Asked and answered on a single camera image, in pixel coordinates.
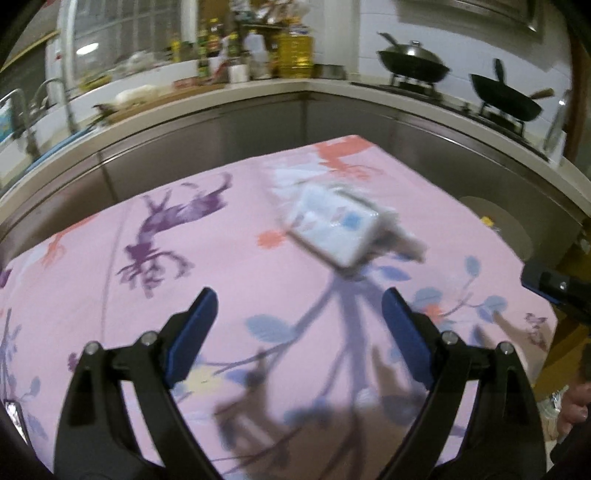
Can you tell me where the white tissue pack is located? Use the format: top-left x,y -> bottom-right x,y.
283,181 -> 428,270

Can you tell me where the trash bin with bag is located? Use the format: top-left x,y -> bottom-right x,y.
460,196 -> 534,261

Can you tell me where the person's right hand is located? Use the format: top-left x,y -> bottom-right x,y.
557,382 -> 591,437

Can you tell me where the smartphone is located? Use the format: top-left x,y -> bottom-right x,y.
2,400 -> 30,445

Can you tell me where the steel pot lid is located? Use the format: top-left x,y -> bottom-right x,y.
542,89 -> 572,156

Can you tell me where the black gas stove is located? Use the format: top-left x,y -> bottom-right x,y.
349,75 -> 549,162

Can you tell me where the pink patterned tablecloth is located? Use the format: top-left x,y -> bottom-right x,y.
1,136 -> 557,479

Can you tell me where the range hood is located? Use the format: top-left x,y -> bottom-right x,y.
396,1 -> 545,41

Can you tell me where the wok with steel lid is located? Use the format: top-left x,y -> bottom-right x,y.
378,32 -> 450,84

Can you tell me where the small steel bowl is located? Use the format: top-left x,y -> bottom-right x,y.
312,64 -> 348,81

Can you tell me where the steel sink faucet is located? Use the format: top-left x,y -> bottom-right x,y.
30,77 -> 80,135

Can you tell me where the wooden cutting board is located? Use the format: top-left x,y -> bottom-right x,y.
93,84 -> 224,125

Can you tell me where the yellow cooking oil bottle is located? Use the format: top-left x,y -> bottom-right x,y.
277,25 -> 314,79

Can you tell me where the white plastic jug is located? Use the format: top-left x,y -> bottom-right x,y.
243,30 -> 271,80

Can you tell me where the dark soy sauce bottle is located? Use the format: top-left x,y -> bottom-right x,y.
197,27 -> 209,79

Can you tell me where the black wok wooden handle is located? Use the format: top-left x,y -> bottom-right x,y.
470,58 -> 555,122

